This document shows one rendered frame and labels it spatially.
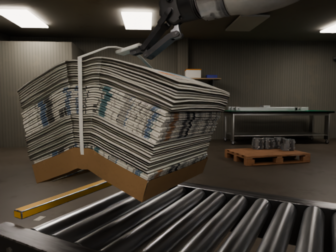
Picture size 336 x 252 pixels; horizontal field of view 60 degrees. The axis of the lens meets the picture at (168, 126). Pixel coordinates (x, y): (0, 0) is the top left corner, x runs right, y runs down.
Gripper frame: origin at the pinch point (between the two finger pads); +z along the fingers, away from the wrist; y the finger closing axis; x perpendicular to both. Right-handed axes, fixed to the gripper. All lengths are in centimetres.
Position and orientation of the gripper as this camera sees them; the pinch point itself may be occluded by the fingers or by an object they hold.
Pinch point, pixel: (121, 20)
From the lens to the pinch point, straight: 74.7
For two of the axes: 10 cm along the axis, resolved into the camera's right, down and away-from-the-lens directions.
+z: -8.7, 0.4, 4.9
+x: 4.9, -0.4, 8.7
